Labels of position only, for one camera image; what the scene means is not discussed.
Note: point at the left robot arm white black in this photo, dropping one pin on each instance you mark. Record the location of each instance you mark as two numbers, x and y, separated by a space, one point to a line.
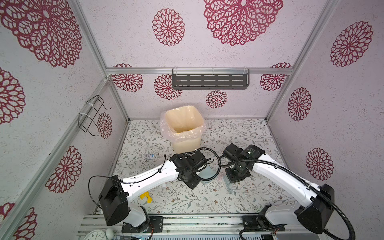
117 194

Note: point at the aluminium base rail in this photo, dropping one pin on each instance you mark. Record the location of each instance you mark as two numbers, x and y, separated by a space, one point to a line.
188 224

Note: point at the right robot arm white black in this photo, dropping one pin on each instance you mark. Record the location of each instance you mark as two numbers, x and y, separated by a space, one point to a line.
316 203

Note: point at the beige trash bin with liner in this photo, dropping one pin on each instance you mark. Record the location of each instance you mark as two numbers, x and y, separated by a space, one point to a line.
183 127

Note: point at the black wire wall rack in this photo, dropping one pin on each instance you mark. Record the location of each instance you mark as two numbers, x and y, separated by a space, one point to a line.
96 121

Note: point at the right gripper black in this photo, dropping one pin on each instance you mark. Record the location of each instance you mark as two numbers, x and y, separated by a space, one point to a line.
231 178

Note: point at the white dial gauge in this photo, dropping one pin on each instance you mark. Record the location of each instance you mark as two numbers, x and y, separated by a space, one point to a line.
96 235

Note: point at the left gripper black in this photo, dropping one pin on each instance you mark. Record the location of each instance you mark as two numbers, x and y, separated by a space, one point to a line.
194 184

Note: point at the yellow paper scrap left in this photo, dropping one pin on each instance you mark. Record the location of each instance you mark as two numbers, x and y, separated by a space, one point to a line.
147 196

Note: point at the teal hand brush white bristles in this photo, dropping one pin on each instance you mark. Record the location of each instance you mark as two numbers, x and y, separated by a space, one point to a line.
227 184

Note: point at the dark metal wall shelf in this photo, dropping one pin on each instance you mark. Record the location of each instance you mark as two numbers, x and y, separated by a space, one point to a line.
210 80

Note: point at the teal plastic dustpan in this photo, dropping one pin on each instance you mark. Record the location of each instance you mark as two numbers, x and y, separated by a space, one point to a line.
208 172

